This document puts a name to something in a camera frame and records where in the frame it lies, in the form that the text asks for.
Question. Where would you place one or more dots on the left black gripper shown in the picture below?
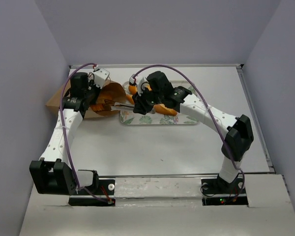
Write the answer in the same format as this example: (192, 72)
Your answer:
(91, 83)

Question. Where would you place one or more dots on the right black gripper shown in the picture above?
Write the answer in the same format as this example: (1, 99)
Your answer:
(140, 106)

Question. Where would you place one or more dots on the metal kitchen tongs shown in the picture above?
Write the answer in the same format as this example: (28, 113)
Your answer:
(119, 105)

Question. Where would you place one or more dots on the long seeded fake baguette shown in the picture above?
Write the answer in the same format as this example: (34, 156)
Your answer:
(161, 109)

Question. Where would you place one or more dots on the ridged orange fake bread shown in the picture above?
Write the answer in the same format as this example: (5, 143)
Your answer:
(104, 108)

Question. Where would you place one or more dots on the pale crusty fake bread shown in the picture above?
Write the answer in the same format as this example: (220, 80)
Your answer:
(132, 91)

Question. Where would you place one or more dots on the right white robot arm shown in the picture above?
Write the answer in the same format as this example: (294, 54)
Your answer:
(236, 132)

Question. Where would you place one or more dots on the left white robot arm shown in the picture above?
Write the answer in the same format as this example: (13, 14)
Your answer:
(54, 172)

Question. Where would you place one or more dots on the floral leaf print tray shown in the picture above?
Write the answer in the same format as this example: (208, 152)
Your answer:
(130, 118)

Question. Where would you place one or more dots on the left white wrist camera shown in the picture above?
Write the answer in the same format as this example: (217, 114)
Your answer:
(100, 77)

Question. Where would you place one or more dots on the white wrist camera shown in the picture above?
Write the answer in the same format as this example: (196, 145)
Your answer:
(100, 77)
(141, 83)

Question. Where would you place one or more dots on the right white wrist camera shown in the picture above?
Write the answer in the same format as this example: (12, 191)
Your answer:
(141, 83)

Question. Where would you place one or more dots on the aluminium front rail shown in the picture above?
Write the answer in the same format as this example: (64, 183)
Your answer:
(160, 176)

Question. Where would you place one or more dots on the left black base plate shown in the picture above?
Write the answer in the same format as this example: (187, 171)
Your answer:
(105, 195)

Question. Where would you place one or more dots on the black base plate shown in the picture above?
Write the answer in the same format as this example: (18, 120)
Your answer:
(105, 195)
(215, 196)

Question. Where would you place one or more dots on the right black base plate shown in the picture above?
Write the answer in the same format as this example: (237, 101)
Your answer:
(215, 196)

